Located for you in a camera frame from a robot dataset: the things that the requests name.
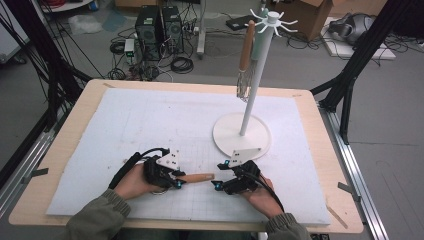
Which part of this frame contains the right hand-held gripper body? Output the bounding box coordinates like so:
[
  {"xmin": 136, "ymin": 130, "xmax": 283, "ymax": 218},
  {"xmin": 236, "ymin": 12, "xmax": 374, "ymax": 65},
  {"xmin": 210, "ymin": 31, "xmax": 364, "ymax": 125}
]
[{"xmin": 220, "ymin": 147, "xmax": 263, "ymax": 196}]

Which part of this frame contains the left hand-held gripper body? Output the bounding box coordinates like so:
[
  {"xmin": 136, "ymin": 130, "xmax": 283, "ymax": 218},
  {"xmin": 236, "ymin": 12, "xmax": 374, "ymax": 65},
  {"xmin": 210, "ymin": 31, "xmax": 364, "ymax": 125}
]
[{"xmin": 142, "ymin": 148, "xmax": 184, "ymax": 188}]

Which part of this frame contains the metal scoop with wooden handle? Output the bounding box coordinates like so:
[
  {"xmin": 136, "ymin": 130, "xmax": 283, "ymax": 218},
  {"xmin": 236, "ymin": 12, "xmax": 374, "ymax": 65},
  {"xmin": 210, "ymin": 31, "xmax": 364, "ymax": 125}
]
[{"xmin": 151, "ymin": 172, "xmax": 216, "ymax": 196}]

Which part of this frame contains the white utensil stand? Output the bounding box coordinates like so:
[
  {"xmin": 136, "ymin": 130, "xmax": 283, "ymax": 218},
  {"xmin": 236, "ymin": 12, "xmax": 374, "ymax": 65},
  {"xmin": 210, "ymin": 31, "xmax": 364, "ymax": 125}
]
[{"xmin": 212, "ymin": 9, "xmax": 299, "ymax": 162}]

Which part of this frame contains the whisk with mint green handle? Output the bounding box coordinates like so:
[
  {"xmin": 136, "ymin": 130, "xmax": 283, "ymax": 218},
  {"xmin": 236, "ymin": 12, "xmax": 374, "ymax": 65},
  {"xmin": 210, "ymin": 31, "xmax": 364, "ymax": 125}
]
[{"xmin": 236, "ymin": 8, "xmax": 270, "ymax": 103}]

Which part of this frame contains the small mesh strainer wooden handle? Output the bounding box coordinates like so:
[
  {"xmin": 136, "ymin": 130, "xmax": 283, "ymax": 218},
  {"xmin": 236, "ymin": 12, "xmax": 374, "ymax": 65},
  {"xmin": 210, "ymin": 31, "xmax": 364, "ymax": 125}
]
[{"xmin": 237, "ymin": 19, "xmax": 257, "ymax": 98}]

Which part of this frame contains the person's right hand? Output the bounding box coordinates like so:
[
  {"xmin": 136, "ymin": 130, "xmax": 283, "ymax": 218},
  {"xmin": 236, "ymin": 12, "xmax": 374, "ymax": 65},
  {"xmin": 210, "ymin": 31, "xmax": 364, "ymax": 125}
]
[{"xmin": 241, "ymin": 176, "xmax": 284, "ymax": 219}]

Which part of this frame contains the person's left hand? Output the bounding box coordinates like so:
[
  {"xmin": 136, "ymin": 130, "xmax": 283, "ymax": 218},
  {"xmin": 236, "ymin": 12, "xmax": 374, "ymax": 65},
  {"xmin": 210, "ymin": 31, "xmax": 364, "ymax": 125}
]
[{"xmin": 114, "ymin": 163, "xmax": 161, "ymax": 201}]

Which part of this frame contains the white grid mat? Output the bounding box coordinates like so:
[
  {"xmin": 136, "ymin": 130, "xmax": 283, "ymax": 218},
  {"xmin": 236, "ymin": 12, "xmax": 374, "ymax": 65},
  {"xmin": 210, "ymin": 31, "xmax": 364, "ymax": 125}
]
[{"xmin": 46, "ymin": 87, "xmax": 332, "ymax": 226}]

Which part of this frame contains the small white power box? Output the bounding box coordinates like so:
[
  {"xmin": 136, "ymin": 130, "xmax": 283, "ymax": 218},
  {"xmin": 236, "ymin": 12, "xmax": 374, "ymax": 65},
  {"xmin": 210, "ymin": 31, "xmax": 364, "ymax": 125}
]
[{"xmin": 123, "ymin": 38, "xmax": 136, "ymax": 64}]

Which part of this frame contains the black computer tower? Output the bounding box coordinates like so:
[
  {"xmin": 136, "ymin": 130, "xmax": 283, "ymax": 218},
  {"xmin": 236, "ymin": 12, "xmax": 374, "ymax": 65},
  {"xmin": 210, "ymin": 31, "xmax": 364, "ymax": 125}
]
[
  {"xmin": 161, "ymin": 5, "xmax": 184, "ymax": 54},
  {"xmin": 134, "ymin": 4, "xmax": 164, "ymax": 62}
]

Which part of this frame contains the white stand pole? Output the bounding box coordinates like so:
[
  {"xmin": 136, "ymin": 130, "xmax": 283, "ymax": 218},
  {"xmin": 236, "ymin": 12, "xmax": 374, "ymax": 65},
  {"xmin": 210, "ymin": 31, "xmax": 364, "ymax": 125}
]
[{"xmin": 196, "ymin": 0, "xmax": 207, "ymax": 60}]

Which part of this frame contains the black flat device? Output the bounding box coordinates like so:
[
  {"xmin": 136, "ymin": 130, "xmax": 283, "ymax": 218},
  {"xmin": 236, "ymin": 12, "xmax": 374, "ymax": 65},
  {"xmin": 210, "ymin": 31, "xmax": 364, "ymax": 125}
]
[{"xmin": 225, "ymin": 14, "xmax": 249, "ymax": 32}]

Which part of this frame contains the clear plastic sheet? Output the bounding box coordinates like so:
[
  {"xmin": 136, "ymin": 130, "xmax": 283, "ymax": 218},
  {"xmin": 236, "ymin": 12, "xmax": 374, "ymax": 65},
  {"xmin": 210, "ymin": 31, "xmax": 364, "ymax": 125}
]
[{"xmin": 68, "ymin": 13, "xmax": 104, "ymax": 34}]

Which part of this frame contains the white board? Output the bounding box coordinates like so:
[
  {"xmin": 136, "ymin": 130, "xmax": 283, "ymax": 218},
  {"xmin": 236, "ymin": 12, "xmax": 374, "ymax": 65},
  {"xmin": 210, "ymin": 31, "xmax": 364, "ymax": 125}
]
[{"xmin": 321, "ymin": 16, "xmax": 397, "ymax": 61}]

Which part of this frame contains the cardboard box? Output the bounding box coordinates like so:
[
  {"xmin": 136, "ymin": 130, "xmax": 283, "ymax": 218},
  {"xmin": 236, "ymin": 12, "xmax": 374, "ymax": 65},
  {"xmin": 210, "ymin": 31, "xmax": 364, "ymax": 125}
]
[{"xmin": 266, "ymin": 0, "xmax": 334, "ymax": 42}]

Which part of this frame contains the grey headset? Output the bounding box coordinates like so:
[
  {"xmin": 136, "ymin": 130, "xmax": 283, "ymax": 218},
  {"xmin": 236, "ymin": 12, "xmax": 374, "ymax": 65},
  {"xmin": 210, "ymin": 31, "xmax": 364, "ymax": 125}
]
[{"xmin": 328, "ymin": 12, "xmax": 376, "ymax": 46}]

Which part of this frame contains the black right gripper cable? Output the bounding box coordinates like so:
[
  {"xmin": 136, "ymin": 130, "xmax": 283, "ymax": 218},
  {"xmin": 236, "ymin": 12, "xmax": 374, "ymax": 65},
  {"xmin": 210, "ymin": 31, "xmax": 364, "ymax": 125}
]
[{"xmin": 244, "ymin": 169, "xmax": 285, "ymax": 214}]

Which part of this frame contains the black cable coil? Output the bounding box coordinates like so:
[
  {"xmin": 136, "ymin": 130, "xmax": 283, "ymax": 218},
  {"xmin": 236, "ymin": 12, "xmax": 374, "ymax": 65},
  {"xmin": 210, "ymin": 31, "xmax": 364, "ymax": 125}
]
[
  {"xmin": 170, "ymin": 56, "xmax": 195, "ymax": 75},
  {"xmin": 109, "ymin": 41, "xmax": 126, "ymax": 56},
  {"xmin": 108, "ymin": 67, "xmax": 127, "ymax": 81}
]

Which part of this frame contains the metal rail bracket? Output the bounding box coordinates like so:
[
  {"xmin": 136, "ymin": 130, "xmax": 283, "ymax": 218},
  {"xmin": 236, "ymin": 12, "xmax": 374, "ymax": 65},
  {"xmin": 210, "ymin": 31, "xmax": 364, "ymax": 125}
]
[
  {"xmin": 21, "ymin": 168, "xmax": 49, "ymax": 185},
  {"xmin": 337, "ymin": 181, "xmax": 362, "ymax": 203}
]

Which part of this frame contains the aluminium rail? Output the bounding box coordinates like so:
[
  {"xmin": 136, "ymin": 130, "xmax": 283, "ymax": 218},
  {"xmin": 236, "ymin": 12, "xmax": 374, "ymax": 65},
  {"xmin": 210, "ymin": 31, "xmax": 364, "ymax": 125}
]
[
  {"xmin": 0, "ymin": 109, "xmax": 68, "ymax": 218},
  {"xmin": 318, "ymin": 103, "xmax": 389, "ymax": 240}
]

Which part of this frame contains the black metal frame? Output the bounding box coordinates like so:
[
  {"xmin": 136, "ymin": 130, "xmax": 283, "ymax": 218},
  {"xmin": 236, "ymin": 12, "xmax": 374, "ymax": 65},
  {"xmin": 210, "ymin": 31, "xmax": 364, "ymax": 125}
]
[
  {"xmin": 0, "ymin": 0, "xmax": 93, "ymax": 133},
  {"xmin": 309, "ymin": 0, "xmax": 424, "ymax": 145}
]

